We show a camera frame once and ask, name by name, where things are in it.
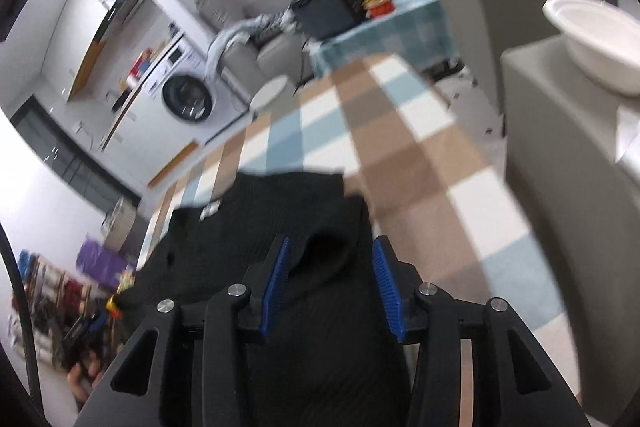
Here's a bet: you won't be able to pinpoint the black knit sweater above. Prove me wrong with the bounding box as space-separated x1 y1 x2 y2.
115 172 411 426

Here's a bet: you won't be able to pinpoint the checkered table cloth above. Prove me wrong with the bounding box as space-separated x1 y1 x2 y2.
141 55 580 391

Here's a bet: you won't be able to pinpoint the purple bag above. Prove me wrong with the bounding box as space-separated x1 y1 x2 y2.
76 239 134 291

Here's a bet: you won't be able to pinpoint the white round stool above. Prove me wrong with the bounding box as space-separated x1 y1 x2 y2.
250 75 288 113

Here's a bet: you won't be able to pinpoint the grey cabinet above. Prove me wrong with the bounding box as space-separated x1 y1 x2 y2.
501 36 639 426

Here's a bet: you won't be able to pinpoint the white washing machine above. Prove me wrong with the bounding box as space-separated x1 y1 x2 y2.
113 35 247 146

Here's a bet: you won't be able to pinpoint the grey sofa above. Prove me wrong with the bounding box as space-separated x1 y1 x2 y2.
218 34 314 103

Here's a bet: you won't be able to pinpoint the teal checkered side table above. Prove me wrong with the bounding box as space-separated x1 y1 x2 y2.
309 0 460 78

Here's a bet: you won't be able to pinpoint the red bowl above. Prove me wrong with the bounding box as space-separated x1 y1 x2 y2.
362 0 395 20

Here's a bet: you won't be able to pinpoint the black box on side table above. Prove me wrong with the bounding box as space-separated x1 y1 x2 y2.
290 0 359 41

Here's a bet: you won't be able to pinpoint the white kitchen cabinets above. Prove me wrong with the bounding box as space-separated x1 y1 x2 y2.
39 0 202 188

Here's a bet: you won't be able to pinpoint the white basin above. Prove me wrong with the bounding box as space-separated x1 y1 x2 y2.
542 0 639 98

